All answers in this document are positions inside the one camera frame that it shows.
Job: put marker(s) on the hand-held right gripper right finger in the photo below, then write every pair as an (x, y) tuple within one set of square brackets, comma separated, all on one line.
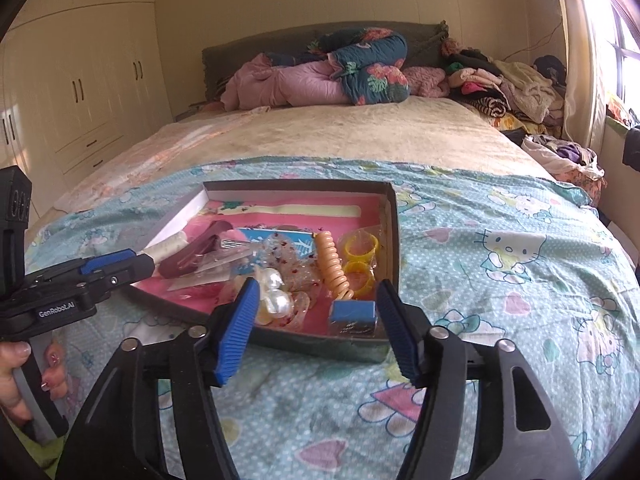
[(395, 330)]

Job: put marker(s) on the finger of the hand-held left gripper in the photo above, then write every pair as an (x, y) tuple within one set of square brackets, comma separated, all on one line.
[(135, 270), (105, 261)]

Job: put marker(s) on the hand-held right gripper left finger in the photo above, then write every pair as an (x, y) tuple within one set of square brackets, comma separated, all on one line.
[(240, 330)]

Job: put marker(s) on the clear packet of red beads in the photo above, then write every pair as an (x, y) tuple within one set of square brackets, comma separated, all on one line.
[(295, 260)]

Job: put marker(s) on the pink lined jewelry box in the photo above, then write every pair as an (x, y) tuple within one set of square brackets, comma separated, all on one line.
[(370, 215)]

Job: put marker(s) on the person's left hand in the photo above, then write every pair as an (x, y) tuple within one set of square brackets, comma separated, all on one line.
[(12, 390)]

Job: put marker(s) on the pearl hair clip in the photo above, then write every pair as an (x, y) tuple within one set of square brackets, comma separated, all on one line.
[(275, 300)]

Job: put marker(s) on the small blue box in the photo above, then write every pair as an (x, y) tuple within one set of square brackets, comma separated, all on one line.
[(350, 310)]

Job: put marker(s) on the maroon hair clip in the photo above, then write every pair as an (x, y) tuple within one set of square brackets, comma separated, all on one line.
[(185, 260)]

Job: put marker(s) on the clear plastic packet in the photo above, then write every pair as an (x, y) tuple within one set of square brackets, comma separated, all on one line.
[(210, 270)]

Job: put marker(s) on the silver hair clip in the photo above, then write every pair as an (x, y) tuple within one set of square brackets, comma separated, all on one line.
[(232, 244)]

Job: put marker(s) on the blue card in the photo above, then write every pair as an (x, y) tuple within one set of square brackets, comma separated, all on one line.
[(250, 236)]

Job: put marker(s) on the peach floral blanket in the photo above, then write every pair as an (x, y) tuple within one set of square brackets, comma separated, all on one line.
[(150, 160)]

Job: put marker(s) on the cartoon print bed sheet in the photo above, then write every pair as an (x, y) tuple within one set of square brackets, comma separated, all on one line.
[(500, 285)]

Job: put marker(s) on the green garment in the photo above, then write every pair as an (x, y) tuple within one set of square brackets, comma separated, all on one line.
[(45, 460)]

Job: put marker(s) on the cream wardrobe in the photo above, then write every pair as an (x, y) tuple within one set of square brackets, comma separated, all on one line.
[(75, 60)]

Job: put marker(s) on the beige bedspread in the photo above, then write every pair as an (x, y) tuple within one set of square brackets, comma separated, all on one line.
[(325, 130)]

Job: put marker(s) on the grey headboard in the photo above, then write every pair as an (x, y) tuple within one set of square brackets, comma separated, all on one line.
[(225, 55)]

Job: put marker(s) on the pink quilt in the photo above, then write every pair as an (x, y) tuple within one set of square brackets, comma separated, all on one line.
[(300, 85)]

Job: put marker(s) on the dark floral quilt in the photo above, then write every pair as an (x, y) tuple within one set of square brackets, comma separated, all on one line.
[(370, 70)]

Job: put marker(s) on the pile of clothes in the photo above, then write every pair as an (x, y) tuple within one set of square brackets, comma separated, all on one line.
[(515, 85)]

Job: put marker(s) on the dark jacket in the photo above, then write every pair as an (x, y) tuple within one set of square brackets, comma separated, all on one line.
[(632, 147)]

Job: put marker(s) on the cream curtain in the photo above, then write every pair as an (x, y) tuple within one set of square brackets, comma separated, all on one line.
[(580, 60)]

